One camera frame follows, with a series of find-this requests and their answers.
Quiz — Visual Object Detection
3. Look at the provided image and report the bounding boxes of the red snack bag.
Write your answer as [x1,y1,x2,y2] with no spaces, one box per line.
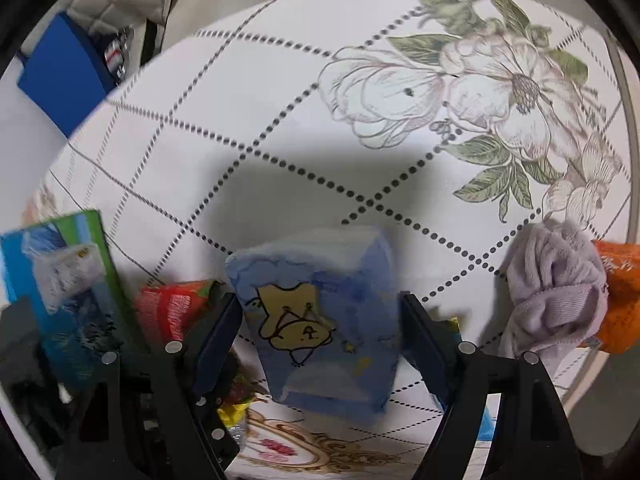
[134,280,221,352]

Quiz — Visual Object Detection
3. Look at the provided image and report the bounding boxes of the long blue snack package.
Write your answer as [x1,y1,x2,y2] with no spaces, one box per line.
[439,316,496,444]

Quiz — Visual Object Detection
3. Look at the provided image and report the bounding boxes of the orange snack bag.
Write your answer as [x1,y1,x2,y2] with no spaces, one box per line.
[582,240,640,354]

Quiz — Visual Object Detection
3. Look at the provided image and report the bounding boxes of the lilac towel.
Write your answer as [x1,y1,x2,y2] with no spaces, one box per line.
[499,220,608,376]

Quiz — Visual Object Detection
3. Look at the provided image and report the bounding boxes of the blue bear tissue pack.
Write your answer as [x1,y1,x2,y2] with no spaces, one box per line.
[224,226,400,425]

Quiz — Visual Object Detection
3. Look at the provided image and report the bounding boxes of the blue green cardboard box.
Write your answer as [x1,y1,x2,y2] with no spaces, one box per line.
[1,210,140,393]

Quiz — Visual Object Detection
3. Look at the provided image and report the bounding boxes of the floral white tablecloth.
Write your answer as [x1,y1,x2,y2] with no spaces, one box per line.
[19,0,640,480]

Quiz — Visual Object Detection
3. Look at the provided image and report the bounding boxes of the blue folded mat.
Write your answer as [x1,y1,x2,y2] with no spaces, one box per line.
[17,13,115,136]

